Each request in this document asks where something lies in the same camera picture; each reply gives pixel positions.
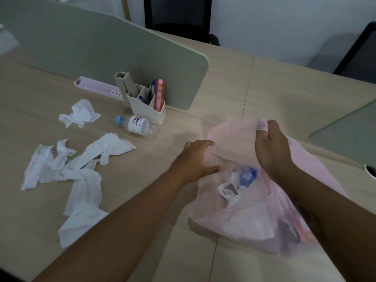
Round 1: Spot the person's left hand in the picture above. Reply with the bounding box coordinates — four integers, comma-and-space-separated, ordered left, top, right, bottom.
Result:
171, 140, 221, 186

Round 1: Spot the person's right hand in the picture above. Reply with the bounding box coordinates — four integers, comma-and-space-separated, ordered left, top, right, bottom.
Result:
255, 120, 293, 182

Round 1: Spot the pink plastic bag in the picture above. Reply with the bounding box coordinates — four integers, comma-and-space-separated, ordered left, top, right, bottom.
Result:
188, 116, 348, 257

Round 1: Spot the person's left forearm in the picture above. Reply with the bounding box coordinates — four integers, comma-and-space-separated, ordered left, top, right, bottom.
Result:
32, 166, 191, 282

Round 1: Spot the person's right forearm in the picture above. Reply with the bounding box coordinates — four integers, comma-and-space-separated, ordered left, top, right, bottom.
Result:
275, 161, 376, 282

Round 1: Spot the crushed clear bottle blue cap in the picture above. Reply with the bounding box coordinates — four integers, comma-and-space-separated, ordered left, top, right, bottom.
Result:
225, 165, 259, 188

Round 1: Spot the clear water bottle blue cap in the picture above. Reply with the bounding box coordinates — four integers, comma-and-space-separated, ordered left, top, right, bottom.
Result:
115, 115, 160, 141

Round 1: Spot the white desk organizer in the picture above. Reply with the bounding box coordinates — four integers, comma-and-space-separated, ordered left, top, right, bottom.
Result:
126, 84, 166, 126

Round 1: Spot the pink marker pen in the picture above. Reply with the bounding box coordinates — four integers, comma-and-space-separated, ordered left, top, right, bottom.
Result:
154, 79, 164, 112

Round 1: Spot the long twisted white tissue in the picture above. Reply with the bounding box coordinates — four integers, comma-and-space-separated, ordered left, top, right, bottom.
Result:
67, 133, 137, 171

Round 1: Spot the black chair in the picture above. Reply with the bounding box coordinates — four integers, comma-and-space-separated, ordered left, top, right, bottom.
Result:
143, 0, 220, 47
333, 22, 376, 84

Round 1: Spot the grey rectangular case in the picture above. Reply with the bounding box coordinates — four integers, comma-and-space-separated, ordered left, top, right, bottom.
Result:
114, 71, 138, 108

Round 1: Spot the large flat white tissue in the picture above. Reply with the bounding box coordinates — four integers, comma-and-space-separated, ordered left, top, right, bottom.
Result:
58, 169, 110, 249

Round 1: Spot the pink pencil tray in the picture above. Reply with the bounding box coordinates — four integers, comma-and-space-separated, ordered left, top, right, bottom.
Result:
74, 76, 125, 101

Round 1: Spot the small crumpled white tissue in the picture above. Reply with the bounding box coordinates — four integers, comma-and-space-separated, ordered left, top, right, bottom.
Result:
59, 99, 102, 129

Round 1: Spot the grey desk divider panel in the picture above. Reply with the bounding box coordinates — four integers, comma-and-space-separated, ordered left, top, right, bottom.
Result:
0, 0, 209, 111

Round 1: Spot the torn white tissue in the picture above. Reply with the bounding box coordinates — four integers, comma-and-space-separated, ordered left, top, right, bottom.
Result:
21, 139, 77, 191

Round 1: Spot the wooden post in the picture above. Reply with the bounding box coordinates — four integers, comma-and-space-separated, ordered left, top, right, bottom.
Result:
120, 0, 132, 22

